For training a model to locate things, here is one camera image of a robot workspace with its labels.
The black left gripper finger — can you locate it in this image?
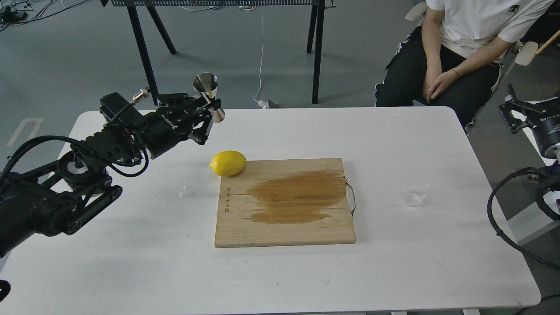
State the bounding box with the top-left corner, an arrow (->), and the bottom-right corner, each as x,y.
157,92 -> 210,110
188,117 -> 213,145

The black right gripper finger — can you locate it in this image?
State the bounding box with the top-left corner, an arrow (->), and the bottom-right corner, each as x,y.
499,84 -> 532,134

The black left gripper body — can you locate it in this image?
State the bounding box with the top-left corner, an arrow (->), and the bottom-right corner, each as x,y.
141,108 -> 206,159

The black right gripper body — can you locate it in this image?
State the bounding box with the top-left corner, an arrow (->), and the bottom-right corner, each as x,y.
527,100 -> 560,159

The steel double jigger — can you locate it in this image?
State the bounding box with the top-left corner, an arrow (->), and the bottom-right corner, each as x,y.
193,72 -> 225,123

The clear glass measuring cup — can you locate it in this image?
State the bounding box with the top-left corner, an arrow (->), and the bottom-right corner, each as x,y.
401,180 -> 431,207

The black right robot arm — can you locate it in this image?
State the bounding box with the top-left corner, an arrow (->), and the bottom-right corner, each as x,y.
486,85 -> 559,273

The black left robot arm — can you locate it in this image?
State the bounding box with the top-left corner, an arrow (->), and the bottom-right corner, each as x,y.
0,89 -> 224,257

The yellow lemon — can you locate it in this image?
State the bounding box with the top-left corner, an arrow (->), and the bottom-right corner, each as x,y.
209,151 -> 246,177

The seated person white shirt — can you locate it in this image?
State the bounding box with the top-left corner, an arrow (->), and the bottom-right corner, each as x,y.
375,0 -> 553,127

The wooden cutting board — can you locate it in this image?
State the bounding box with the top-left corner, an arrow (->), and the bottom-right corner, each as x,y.
214,157 -> 356,249

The white power cable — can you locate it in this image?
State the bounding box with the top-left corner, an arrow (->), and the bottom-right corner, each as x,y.
252,5 -> 279,109

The black metal frame table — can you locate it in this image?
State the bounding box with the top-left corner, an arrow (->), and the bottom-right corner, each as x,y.
100,0 -> 336,105

